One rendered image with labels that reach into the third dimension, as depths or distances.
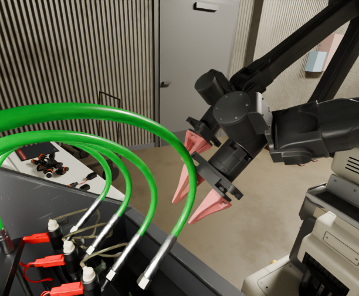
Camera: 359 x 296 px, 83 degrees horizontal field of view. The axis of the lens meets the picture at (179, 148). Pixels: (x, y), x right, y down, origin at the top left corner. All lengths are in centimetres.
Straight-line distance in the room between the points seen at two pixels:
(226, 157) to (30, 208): 46
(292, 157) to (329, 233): 69
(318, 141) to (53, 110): 31
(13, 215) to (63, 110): 44
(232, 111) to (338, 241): 79
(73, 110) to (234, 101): 22
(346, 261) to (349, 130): 75
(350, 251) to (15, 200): 102
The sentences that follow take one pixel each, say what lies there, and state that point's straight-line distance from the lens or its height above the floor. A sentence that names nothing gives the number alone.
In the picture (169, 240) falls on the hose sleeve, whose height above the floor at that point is 116.
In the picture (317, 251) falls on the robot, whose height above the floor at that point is 79.
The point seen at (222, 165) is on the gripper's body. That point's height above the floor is 130.
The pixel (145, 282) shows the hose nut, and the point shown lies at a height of 112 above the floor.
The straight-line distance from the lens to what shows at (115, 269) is 48.
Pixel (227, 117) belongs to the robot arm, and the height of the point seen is 138.
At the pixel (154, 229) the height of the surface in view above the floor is 95.
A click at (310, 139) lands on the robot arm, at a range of 33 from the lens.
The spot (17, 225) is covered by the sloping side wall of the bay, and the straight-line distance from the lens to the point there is 61.
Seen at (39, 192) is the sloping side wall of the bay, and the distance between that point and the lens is 58.
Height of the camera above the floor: 146
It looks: 25 degrees down
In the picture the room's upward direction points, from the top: 3 degrees clockwise
